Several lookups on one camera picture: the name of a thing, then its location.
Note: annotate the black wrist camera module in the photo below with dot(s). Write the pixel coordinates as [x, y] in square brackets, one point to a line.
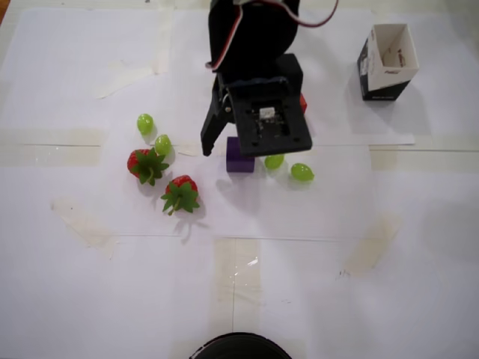
[269, 142]

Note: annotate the black round object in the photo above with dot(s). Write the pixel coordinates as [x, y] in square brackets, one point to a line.
[239, 348]

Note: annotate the green plastic grape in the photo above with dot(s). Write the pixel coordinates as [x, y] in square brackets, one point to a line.
[144, 124]
[162, 145]
[274, 162]
[301, 173]

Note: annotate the purple cube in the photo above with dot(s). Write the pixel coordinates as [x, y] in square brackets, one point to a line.
[239, 162]

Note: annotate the plastic strawberry with leaves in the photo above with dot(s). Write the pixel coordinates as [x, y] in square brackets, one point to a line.
[185, 185]
[136, 161]

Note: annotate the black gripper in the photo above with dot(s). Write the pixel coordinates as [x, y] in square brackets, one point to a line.
[212, 125]

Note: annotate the red cube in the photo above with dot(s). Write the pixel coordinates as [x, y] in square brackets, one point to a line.
[303, 104]

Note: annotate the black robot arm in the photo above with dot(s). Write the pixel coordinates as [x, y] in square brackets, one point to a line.
[258, 37]

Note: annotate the open white black carton box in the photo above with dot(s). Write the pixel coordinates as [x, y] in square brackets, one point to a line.
[389, 86]

